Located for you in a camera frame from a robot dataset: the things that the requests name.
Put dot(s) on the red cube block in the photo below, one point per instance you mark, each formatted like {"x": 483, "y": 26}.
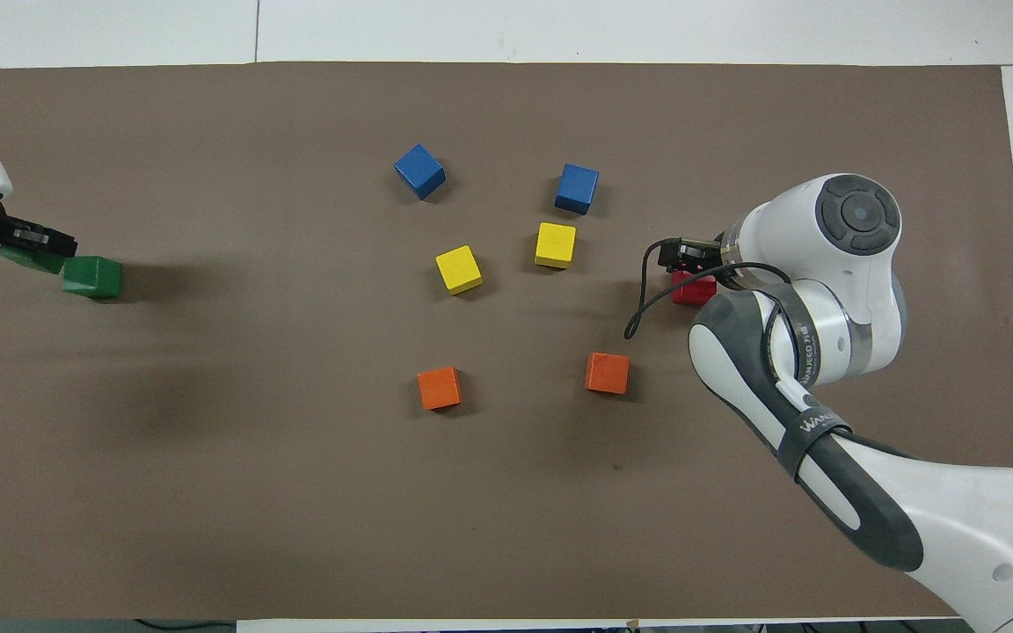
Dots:
{"x": 693, "y": 290}

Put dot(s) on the orange cube block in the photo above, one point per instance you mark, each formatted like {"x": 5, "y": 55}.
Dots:
{"x": 439, "y": 387}
{"x": 608, "y": 372}

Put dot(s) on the brown table mat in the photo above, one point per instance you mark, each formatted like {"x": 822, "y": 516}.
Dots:
{"x": 295, "y": 492}

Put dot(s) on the green cube block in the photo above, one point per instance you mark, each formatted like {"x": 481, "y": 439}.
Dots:
{"x": 91, "y": 277}
{"x": 30, "y": 260}

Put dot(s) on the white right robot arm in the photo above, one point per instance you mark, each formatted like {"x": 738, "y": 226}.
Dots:
{"x": 858, "y": 264}

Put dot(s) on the blue cube block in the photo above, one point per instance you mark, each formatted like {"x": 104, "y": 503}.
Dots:
{"x": 577, "y": 188}
{"x": 419, "y": 171}

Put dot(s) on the yellow cube block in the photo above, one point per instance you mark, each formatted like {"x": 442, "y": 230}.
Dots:
{"x": 555, "y": 244}
{"x": 458, "y": 269}

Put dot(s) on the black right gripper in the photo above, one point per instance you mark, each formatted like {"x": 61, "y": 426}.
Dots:
{"x": 687, "y": 255}

